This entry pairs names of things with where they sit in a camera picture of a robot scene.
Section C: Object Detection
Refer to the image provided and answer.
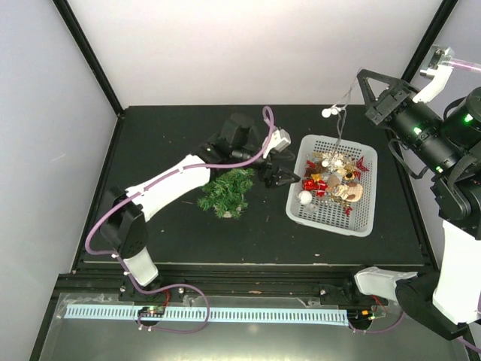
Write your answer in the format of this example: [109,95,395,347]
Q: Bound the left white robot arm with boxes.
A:
[99,107,300,300]

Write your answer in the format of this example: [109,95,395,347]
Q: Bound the red gift box ornament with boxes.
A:
[302,178,328,197]

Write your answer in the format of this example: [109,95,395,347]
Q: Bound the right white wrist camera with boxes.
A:
[413,45,455,104]

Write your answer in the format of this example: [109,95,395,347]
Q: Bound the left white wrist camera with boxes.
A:
[262,128,291,159]

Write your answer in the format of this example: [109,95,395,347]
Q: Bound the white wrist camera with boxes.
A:
[262,128,291,159]
[413,45,455,104]

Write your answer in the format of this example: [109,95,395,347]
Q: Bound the brown pine cone ornament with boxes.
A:
[304,161,326,178]

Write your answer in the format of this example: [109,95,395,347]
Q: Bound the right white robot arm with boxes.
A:
[357,69,480,341]

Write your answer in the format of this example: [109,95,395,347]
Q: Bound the white ball ornament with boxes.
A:
[297,190,313,205]

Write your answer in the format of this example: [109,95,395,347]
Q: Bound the gold snowflake ornament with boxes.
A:
[321,151,344,168]

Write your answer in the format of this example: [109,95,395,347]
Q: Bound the right circuit board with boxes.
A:
[347,308,386,321]

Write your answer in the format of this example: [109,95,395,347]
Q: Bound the white perforated plastic basket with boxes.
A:
[286,135,378,237]

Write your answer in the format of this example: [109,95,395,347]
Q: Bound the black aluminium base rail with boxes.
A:
[54,264,376,306]

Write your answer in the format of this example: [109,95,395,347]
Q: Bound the white bulb string lights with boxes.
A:
[321,76,357,153]

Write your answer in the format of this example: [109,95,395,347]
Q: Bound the small green christmas tree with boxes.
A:
[197,168,255,219]

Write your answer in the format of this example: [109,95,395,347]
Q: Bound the red star ornament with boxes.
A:
[355,156,370,175]

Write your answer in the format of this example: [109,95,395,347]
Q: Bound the white slotted cable duct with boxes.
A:
[63,305,349,326]

